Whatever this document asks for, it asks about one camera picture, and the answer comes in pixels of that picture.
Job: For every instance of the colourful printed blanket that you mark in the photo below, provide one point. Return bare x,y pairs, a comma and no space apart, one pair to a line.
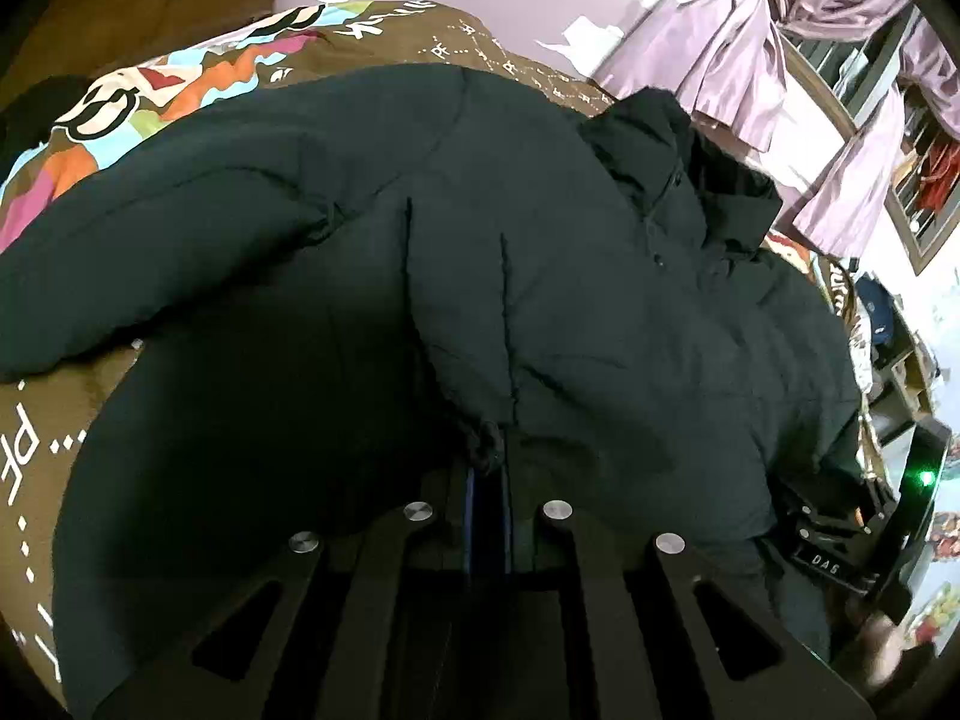
225,37

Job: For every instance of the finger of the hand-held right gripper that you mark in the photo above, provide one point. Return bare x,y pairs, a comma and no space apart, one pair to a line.
832,506

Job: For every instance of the floral patterned cloth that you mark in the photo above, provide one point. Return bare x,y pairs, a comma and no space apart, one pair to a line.
861,360

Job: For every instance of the black padded jacket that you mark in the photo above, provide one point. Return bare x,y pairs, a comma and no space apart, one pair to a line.
375,277

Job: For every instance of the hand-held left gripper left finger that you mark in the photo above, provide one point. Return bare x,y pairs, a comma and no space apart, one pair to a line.
466,521

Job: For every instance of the person's right hand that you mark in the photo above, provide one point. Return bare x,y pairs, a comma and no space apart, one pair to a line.
883,652

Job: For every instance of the dark cloth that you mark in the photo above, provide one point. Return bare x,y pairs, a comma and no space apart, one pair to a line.
37,120

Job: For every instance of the wooden shelf unit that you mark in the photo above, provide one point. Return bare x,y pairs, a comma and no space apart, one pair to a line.
911,390

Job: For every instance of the blue cap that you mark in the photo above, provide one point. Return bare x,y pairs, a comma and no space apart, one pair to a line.
874,307

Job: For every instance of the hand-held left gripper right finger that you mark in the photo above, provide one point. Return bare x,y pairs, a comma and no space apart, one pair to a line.
501,521

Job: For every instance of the red hanging cloth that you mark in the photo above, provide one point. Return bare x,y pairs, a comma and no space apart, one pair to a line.
937,180

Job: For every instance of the purple tied curtain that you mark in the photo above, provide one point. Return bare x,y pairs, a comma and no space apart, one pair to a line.
862,180
712,37

